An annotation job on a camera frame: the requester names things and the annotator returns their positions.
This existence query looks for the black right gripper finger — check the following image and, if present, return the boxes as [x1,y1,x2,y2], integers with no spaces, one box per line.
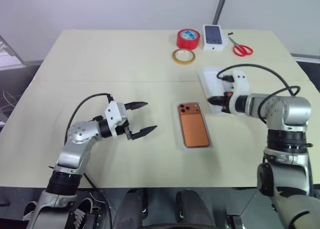
[208,95,226,106]

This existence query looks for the red handled scissors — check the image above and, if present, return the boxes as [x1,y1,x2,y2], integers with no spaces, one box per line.
[227,36,254,57]

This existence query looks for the white loose cables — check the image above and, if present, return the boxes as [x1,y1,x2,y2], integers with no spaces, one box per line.
[0,88,16,115]

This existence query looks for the red tape roll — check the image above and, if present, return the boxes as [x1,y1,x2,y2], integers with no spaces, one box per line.
[176,28,202,51]

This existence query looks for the black side table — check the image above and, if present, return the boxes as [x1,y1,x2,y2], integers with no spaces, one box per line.
[0,59,44,131]

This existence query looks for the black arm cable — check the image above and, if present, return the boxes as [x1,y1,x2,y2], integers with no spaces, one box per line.
[216,63,301,126]
[64,92,114,145]

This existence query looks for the dark rounded shape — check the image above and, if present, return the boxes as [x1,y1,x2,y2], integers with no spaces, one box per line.
[174,189,216,229]

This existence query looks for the yellow clear tape roll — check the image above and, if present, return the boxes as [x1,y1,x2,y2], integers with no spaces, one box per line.
[171,48,197,66]

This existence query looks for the white phone box base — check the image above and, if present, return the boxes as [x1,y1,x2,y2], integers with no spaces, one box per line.
[175,101,214,152]

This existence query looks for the white phone box lid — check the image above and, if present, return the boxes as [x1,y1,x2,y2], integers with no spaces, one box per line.
[197,66,237,115]

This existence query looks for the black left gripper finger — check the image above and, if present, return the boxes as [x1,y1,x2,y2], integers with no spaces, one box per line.
[123,101,149,112]
[131,124,159,141]

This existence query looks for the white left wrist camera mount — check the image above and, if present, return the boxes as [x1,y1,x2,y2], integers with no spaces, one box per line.
[104,100,129,140]

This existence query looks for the grey slanted rack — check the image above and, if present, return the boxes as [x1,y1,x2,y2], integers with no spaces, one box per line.
[0,34,26,69]

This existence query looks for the black sneaker white laces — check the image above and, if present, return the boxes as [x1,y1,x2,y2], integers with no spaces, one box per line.
[23,200,39,222]
[71,198,95,229]

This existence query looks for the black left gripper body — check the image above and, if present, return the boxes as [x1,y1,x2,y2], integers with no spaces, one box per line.
[116,118,135,142]

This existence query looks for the white boxed smartphone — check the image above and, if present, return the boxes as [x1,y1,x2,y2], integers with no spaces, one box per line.
[201,24,227,53]

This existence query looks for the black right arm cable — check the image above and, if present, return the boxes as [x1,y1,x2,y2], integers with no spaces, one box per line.
[216,63,301,126]

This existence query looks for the grey metal pole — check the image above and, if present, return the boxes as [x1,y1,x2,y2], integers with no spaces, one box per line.
[211,0,230,26]

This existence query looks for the orange smartphone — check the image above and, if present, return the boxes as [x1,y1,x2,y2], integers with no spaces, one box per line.
[177,102,211,149]

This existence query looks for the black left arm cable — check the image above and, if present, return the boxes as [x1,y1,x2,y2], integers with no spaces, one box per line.
[64,92,114,145]

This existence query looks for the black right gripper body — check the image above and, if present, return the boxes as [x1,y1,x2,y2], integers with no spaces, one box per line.
[220,88,235,114]

